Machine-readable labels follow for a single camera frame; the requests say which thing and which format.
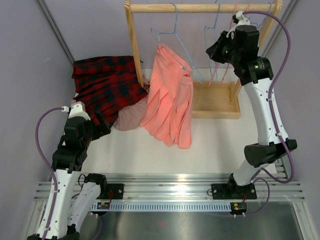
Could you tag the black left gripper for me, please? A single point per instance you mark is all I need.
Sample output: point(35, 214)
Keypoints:
point(102, 129)

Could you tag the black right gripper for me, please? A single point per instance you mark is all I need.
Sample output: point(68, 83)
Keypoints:
point(214, 51)

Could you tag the pink hanger with ruffled garment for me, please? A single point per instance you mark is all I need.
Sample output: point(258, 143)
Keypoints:
point(223, 75)

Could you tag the dusty pink ruffled garment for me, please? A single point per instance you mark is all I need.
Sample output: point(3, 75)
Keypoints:
point(130, 117)

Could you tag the red black plaid skirt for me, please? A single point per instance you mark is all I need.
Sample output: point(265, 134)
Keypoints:
point(107, 84)

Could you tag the blue hanger with plaid skirt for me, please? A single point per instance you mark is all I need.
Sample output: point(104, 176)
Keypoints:
point(212, 28)

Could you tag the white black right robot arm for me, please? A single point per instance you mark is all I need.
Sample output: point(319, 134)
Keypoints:
point(239, 47)

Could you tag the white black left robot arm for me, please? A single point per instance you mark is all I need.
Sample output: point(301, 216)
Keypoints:
point(63, 217)

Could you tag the salmon pink skirt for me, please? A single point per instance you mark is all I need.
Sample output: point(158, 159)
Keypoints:
point(168, 116)

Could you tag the wooden clothes rack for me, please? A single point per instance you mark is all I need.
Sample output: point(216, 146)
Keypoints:
point(220, 100)

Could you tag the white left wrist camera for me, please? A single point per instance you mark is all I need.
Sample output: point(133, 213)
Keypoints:
point(76, 110)

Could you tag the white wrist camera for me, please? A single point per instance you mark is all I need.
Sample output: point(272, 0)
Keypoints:
point(76, 110)
point(239, 20)

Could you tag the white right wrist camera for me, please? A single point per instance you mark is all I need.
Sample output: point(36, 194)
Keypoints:
point(239, 20)

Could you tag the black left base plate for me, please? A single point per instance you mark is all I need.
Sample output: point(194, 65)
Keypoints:
point(113, 191)

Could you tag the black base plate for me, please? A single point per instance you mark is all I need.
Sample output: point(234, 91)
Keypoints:
point(113, 191)
point(222, 191)

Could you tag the aluminium mounting rail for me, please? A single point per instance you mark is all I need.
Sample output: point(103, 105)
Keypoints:
point(191, 187)

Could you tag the white slotted cable duct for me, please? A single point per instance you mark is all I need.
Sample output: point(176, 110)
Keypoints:
point(161, 207)

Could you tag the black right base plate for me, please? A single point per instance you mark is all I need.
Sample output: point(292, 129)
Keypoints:
point(222, 191)

